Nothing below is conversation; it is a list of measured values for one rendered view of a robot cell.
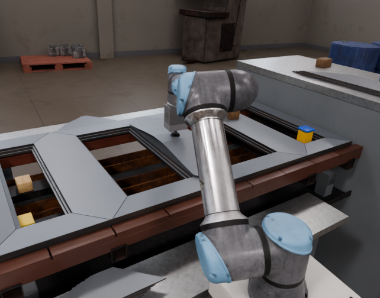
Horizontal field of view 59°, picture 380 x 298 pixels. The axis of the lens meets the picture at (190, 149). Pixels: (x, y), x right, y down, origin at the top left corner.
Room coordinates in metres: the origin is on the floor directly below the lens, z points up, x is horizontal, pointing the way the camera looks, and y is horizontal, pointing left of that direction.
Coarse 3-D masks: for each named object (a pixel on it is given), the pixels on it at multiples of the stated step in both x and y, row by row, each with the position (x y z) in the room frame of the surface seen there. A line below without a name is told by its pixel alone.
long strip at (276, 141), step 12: (228, 120) 1.70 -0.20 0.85; (240, 120) 1.71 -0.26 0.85; (252, 120) 1.72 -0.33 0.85; (252, 132) 1.54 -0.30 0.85; (264, 132) 1.55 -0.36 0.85; (276, 132) 1.56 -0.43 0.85; (264, 144) 1.41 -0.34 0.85; (276, 144) 1.42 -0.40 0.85; (288, 144) 1.42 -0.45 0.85; (300, 144) 1.43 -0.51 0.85
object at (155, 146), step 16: (256, 112) 1.91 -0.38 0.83; (128, 128) 1.54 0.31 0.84; (224, 128) 1.63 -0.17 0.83; (288, 128) 1.70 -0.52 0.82; (32, 144) 1.29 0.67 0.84; (144, 144) 1.38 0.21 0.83; (160, 144) 1.35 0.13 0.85; (256, 144) 1.44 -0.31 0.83; (176, 160) 1.21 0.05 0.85; (304, 160) 1.31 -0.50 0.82; (0, 176) 1.03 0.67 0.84; (48, 176) 1.06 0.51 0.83; (192, 176) 1.09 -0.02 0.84; (256, 176) 1.15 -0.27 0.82; (64, 208) 0.88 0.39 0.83; (160, 208) 0.91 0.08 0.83; (16, 224) 0.78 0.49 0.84; (96, 224) 0.79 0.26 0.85; (112, 224) 0.81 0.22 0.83; (48, 240) 0.71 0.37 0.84; (64, 240) 0.73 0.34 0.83; (0, 256) 0.64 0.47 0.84; (16, 256) 0.66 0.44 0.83
